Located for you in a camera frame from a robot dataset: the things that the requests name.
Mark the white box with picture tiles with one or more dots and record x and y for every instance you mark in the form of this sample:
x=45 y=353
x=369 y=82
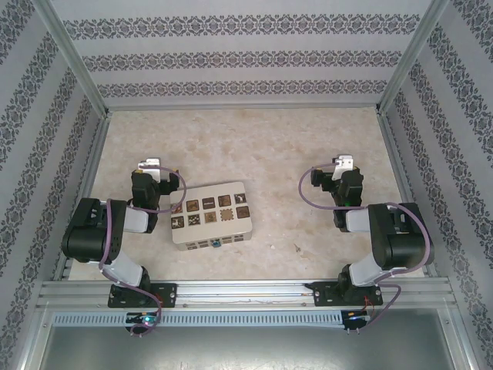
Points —
x=210 y=227

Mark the left controller board green light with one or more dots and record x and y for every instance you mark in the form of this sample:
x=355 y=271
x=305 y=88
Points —
x=144 y=319

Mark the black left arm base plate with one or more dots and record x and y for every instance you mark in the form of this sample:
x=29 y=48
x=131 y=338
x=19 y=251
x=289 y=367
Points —
x=169 y=294

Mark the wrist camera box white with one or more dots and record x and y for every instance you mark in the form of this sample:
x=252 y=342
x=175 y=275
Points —
x=344 y=162
x=150 y=163

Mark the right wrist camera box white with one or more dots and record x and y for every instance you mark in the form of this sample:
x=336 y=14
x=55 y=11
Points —
x=344 y=162

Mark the right controller board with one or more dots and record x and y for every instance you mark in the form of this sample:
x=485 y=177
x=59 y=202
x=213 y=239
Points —
x=354 y=316

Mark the grey metal sheet panel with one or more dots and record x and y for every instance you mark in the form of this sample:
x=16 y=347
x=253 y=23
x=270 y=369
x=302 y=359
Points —
x=246 y=350

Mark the aluminium mounting rail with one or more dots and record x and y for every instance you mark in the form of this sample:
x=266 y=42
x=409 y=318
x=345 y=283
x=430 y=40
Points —
x=246 y=293

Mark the aluminium back rail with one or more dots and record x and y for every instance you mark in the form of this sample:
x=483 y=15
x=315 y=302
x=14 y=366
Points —
x=246 y=106

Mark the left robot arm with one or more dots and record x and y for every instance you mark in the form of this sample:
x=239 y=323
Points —
x=88 y=231

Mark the small silver key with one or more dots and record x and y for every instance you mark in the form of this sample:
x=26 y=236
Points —
x=297 y=248

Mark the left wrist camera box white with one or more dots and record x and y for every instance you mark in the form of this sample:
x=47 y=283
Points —
x=150 y=163

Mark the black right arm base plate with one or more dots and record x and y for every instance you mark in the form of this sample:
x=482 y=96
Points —
x=319 y=294

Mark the aluminium frame post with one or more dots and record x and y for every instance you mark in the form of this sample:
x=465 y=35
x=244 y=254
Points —
x=414 y=54
x=73 y=58

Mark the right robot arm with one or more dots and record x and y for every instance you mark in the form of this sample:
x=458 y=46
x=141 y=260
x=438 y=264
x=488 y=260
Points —
x=400 y=239

